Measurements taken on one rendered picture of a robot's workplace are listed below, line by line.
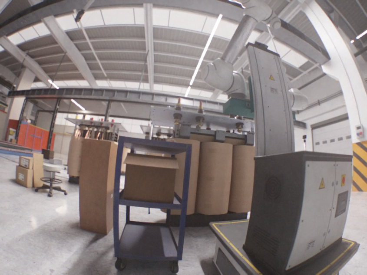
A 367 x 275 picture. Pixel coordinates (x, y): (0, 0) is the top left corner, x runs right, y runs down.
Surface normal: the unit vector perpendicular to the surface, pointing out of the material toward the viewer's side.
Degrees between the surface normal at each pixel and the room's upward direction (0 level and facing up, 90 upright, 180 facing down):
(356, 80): 90
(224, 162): 90
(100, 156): 90
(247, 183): 90
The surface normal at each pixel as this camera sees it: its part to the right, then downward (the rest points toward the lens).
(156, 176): 0.21, -0.16
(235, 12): -0.08, 0.98
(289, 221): -0.99, -0.11
